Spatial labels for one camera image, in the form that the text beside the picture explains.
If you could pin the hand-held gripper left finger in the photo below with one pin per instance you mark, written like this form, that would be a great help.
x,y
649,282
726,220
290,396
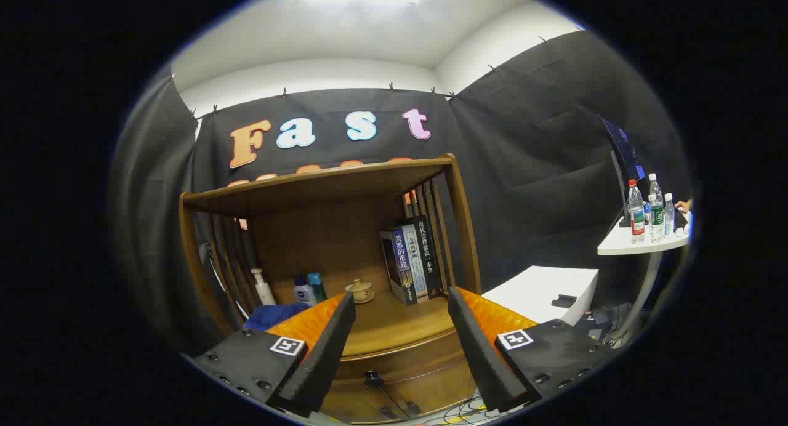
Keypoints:
x,y
326,352

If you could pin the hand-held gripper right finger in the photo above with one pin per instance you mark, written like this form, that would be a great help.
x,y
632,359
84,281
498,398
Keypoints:
x,y
477,352

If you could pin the wooden drawer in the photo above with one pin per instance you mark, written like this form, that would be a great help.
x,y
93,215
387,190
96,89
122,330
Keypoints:
x,y
406,361

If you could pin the wooden countertop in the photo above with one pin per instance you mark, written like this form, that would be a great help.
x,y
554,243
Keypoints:
x,y
394,321

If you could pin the white drawer unit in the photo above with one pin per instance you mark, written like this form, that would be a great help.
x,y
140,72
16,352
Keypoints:
x,y
535,287

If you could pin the wooden cabinet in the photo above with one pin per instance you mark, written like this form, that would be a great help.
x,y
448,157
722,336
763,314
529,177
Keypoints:
x,y
345,229

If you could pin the white bottle with blue cap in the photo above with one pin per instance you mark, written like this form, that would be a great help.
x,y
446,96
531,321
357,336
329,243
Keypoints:
x,y
303,295

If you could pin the clear teal bottle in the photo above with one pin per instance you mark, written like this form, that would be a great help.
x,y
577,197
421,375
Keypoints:
x,y
317,285

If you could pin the blue towel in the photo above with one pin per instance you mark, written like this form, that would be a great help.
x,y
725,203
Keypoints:
x,y
265,318

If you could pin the beige lidded tea cup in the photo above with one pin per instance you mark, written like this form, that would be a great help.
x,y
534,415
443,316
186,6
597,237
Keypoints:
x,y
360,289

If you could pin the white pump bottle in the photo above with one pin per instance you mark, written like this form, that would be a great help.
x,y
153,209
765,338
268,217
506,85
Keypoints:
x,y
265,293

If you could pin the black plastic holder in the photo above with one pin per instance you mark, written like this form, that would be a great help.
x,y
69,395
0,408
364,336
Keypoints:
x,y
563,301

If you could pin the book with pale grey spine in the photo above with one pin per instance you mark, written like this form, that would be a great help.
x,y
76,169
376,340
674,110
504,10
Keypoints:
x,y
415,260

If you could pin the book with black spine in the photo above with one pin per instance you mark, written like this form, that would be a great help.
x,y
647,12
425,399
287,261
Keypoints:
x,y
429,247

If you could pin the thick book with blue spine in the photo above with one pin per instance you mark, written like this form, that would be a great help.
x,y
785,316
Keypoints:
x,y
400,260

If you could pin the black computer tower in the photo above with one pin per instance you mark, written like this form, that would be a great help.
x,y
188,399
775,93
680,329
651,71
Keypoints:
x,y
600,327

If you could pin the white round table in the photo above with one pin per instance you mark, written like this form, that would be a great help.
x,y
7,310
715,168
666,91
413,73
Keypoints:
x,y
628,244

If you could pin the water bottle with green label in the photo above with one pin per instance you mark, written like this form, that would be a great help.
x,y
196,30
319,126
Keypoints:
x,y
657,213

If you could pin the small clear water bottle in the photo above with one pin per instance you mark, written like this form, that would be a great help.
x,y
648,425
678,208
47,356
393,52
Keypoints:
x,y
669,217

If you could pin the computer monitor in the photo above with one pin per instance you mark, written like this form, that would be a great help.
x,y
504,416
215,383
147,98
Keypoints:
x,y
625,155

